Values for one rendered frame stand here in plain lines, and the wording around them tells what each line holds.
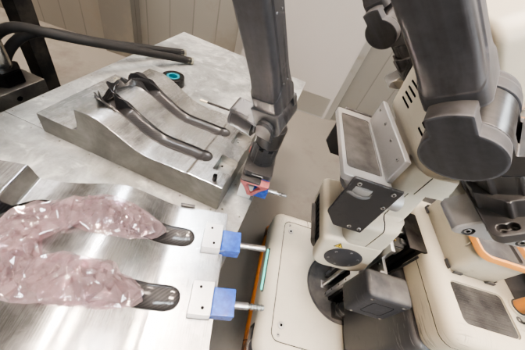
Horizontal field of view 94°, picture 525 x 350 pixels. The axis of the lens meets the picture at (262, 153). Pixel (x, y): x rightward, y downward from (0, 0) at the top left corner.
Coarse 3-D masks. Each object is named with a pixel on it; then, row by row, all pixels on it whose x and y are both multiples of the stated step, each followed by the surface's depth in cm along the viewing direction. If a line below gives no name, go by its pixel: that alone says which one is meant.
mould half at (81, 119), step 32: (128, 96) 62; (64, 128) 60; (96, 128) 56; (128, 128) 58; (160, 128) 63; (192, 128) 67; (128, 160) 60; (160, 160) 57; (192, 160) 59; (192, 192) 60; (224, 192) 61
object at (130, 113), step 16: (128, 80) 65; (144, 80) 68; (96, 96) 56; (112, 96) 67; (160, 96) 68; (128, 112) 60; (176, 112) 69; (144, 128) 61; (208, 128) 69; (224, 128) 70; (160, 144) 60; (176, 144) 62; (208, 160) 60
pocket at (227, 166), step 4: (224, 156) 62; (220, 160) 64; (224, 160) 63; (228, 160) 63; (232, 160) 62; (216, 164) 61; (220, 164) 63; (224, 164) 64; (228, 164) 64; (232, 164) 63; (236, 164) 62; (212, 168) 59; (216, 168) 62; (220, 168) 63; (224, 168) 63; (228, 168) 63; (232, 168) 64; (224, 172) 62; (228, 172) 62; (232, 172) 61
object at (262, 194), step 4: (256, 176) 65; (240, 184) 63; (248, 184) 62; (240, 188) 64; (244, 188) 63; (252, 188) 63; (268, 188) 65; (240, 192) 65; (244, 192) 65; (260, 192) 64; (264, 192) 64; (268, 192) 66; (272, 192) 66; (276, 192) 66; (280, 192) 66; (244, 196) 66; (248, 196) 65; (256, 196) 65; (260, 196) 65; (264, 196) 65; (284, 196) 66
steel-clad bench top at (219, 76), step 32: (128, 64) 95; (160, 64) 101; (192, 64) 108; (224, 64) 116; (64, 96) 74; (192, 96) 92; (224, 96) 97; (0, 128) 61; (32, 128) 64; (32, 160) 57; (64, 160) 60; (96, 160) 62; (160, 192) 60; (224, 256) 54
